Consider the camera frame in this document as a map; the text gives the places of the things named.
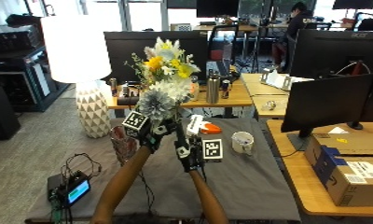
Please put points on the artificial flower bouquet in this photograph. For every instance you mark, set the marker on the artificial flower bouquet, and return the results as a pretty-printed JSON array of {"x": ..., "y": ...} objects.
[{"x": 167, "y": 77}]

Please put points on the white marker cube right glove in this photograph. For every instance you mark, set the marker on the white marker cube right glove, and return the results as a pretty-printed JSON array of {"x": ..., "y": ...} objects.
[{"x": 212, "y": 150}]

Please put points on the cardboard box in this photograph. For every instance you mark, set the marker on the cardboard box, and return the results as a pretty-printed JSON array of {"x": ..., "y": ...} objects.
[{"x": 352, "y": 168}]

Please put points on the white marker cube glove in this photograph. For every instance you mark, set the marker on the white marker cube glove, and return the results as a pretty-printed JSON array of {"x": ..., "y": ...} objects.
[
  {"x": 212, "y": 150},
  {"x": 134, "y": 122}
]

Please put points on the black equipment rack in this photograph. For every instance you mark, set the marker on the black equipment rack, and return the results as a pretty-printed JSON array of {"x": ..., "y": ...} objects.
[{"x": 21, "y": 68}]

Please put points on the white mug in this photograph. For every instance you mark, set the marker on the white mug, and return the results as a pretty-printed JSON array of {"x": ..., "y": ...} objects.
[{"x": 242, "y": 142}]

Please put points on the white table lamp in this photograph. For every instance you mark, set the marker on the white table lamp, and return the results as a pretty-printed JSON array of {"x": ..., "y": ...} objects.
[{"x": 82, "y": 71}]

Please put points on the black speaker box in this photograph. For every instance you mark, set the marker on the black speaker box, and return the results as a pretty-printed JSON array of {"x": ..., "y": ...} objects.
[{"x": 1, "y": 112}]

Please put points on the light wooden desk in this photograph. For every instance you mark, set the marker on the light wooden desk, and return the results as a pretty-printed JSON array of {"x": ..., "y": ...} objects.
[{"x": 319, "y": 174}]

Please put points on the clear glass vase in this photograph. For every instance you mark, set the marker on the clear glass vase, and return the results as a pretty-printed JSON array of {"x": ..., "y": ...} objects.
[{"x": 123, "y": 143}]

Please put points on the white and orange tool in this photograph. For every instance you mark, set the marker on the white and orange tool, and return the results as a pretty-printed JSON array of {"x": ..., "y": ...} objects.
[{"x": 202, "y": 126}]

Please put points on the white marker cube left glove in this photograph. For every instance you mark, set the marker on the white marker cube left glove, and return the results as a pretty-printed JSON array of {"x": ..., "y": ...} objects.
[{"x": 134, "y": 122}]

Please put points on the person's right hand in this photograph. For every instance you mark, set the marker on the person's right hand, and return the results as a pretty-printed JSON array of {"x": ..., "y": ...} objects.
[{"x": 187, "y": 148}]

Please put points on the drink can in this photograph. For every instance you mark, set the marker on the drink can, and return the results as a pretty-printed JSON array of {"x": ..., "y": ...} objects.
[{"x": 226, "y": 89}]

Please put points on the steel water bottle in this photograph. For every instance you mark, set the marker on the steel water bottle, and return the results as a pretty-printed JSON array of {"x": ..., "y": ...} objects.
[{"x": 214, "y": 87}]

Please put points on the large black computer monitor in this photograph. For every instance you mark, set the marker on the large black computer monitor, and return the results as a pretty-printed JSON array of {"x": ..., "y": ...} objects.
[{"x": 340, "y": 53}]

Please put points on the grey table cloth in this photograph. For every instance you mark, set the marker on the grey table cloth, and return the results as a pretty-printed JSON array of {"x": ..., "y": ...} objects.
[{"x": 236, "y": 180}]

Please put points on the black device with lit screen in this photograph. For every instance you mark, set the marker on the black device with lit screen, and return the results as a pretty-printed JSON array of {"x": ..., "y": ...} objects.
[{"x": 73, "y": 190}]

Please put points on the white papers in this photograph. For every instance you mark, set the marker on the white papers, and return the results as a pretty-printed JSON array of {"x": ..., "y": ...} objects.
[{"x": 282, "y": 79}]

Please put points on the person's left hand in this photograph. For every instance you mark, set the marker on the person's left hand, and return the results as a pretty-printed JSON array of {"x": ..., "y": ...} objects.
[{"x": 154, "y": 134}]

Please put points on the black desk partition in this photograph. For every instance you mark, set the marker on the black desk partition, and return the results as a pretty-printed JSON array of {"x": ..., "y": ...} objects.
[{"x": 146, "y": 53}]

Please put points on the black office chair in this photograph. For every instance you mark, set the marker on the black office chair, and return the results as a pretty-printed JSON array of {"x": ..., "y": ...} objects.
[{"x": 224, "y": 46}]

